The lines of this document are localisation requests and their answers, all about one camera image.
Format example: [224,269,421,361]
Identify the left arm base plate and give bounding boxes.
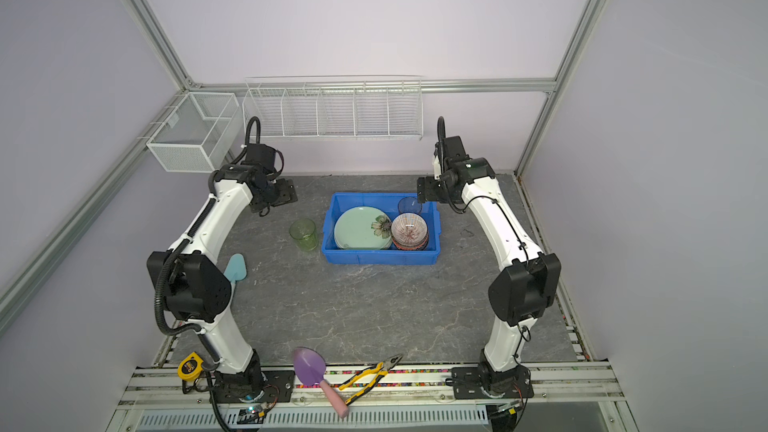
[212,369,296,404]

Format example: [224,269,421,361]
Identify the white vented cable duct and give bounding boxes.
[134,404,490,431]

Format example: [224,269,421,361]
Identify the pink striped ribbed bowl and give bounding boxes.
[390,214,428,244]

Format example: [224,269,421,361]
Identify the green circuit board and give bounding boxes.
[237,407,266,425]

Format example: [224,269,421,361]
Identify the long white wire basket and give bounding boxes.
[242,75,424,140]

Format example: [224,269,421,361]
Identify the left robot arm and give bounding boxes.
[147,117,298,402]

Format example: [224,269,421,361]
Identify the mint green plate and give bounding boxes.
[334,206,393,250]

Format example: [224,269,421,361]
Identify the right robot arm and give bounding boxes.
[417,117,562,400]

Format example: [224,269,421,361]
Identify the teal spatula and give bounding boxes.
[224,253,248,283]

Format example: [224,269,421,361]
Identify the yellow tape measure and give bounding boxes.
[177,352,204,383]

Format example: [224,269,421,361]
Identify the amber glass cup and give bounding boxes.
[398,196,423,215]

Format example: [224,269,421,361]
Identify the blue plastic bin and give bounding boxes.
[321,192,442,266]

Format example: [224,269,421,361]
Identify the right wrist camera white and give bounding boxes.
[432,155,444,182]

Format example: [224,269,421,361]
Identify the yellow black pliers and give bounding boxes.
[337,354,404,406]

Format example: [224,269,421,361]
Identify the small white mesh basket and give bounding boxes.
[147,92,244,173]

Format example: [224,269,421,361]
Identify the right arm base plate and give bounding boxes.
[445,364,534,400]

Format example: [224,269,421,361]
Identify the green glass cup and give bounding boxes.
[289,218,318,251]

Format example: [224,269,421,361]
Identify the purple scoop pink handle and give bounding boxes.
[292,347,349,419]

